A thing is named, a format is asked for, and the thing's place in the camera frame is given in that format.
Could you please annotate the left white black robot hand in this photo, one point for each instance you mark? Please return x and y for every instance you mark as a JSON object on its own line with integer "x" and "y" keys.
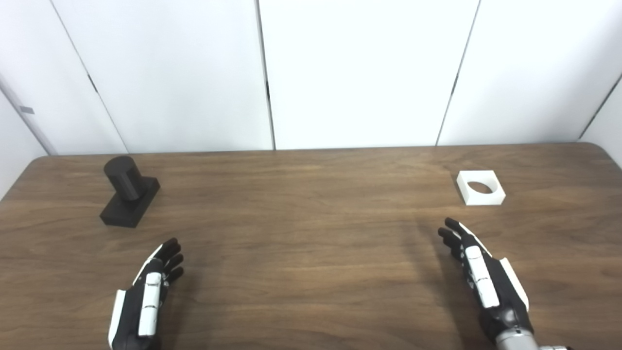
{"x": 151, "y": 291}

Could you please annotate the black peg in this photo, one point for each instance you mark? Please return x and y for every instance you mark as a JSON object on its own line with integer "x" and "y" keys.
{"x": 127, "y": 194}

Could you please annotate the white square piece with hole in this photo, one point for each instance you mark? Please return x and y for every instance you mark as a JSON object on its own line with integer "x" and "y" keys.
{"x": 467, "y": 193}

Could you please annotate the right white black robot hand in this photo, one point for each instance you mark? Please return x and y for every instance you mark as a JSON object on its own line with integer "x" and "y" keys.
{"x": 486, "y": 277}

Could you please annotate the small gray wall tag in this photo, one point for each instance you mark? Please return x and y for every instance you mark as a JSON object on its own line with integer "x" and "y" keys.
{"x": 26, "y": 110}

